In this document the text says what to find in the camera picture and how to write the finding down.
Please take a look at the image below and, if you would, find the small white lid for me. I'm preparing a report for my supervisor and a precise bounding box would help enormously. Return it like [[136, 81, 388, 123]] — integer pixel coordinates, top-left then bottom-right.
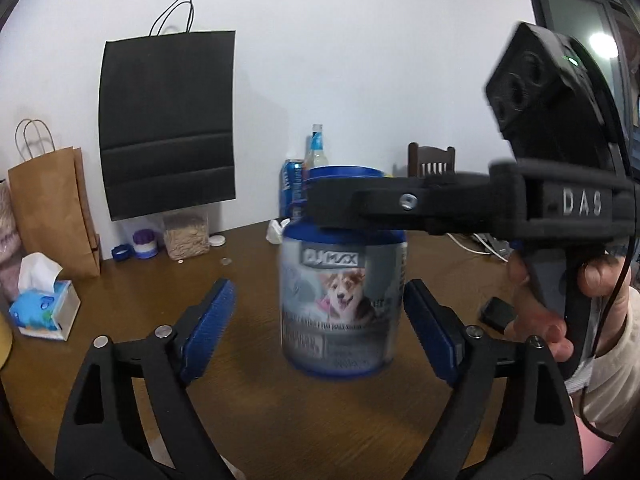
[[208, 234, 226, 247]]

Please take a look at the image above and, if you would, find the clear jar of grains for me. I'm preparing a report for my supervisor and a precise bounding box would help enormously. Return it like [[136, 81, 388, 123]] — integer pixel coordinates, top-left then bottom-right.
[[163, 211, 209, 261]]

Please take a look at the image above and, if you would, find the pink textured vase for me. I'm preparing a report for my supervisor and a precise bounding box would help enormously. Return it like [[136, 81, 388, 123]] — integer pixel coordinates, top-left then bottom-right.
[[0, 179, 23, 304]]

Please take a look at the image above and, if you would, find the black power bank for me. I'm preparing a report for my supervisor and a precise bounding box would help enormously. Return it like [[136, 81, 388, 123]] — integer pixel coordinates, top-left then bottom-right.
[[478, 297, 516, 334]]

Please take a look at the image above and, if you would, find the brown paper bag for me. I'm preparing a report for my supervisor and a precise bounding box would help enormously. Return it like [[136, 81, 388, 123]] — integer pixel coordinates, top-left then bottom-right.
[[8, 118, 101, 280]]

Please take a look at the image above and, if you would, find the dark window frame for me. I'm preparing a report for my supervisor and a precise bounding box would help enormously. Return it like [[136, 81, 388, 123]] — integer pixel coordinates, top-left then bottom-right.
[[522, 0, 640, 131]]

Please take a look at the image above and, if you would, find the white charging cable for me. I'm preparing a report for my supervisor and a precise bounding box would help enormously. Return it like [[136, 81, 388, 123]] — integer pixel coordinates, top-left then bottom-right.
[[446, 231, 511, 265]]

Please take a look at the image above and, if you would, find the beige sleeve forearm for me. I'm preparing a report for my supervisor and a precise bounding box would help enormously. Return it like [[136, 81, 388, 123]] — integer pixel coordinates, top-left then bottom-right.
[[584, 288, 640, 437]]

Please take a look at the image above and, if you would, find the blue drink can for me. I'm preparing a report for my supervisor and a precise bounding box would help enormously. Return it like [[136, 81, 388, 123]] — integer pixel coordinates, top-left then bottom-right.
[[279, 159, 305, 221]]

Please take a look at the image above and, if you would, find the blue pet supplement bottle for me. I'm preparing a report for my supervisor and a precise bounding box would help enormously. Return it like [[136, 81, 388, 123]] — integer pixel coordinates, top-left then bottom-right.
[[278, 164, 409, 380]]

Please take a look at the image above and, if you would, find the yellow ceramic mug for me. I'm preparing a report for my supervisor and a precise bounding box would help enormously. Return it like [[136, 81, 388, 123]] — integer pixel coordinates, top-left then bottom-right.
[[0, 314, 13, 368]]

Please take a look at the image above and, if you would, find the clear glass bottle blue cap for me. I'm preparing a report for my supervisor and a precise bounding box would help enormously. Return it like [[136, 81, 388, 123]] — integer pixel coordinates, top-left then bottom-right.
[[305, 124, 329, 170]]

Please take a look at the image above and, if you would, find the person's right hand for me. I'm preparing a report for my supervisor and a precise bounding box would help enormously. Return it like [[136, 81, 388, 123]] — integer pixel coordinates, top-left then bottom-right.
[[503, 249, 633, 364]]

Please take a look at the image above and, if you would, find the small purple white jar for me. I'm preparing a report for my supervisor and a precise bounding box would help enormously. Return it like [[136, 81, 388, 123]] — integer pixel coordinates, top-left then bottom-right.
[[132, 229, 158, 259]]

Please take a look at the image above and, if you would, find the dark wooden chair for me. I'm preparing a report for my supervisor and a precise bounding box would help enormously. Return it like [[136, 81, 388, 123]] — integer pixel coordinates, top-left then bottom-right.
[[407, 142, 456, 177]]

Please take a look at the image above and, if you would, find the black paper bag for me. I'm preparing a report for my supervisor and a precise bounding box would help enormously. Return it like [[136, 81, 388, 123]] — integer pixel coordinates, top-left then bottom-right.
[[98, 0, 235, 221]]

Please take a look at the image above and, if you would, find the blue tissue box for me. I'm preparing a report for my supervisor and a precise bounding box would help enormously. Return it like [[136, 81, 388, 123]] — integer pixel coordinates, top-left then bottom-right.
[[9, 252, 81, 341]]

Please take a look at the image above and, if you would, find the pink trousers lap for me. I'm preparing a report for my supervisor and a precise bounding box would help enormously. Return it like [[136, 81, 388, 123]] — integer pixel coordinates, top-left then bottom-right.
[[572, 391, 620, 474]]

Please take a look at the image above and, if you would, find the crumpled white tissue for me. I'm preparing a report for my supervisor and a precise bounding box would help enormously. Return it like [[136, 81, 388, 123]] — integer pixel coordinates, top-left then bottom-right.
[[266, 218, 291, 245]]

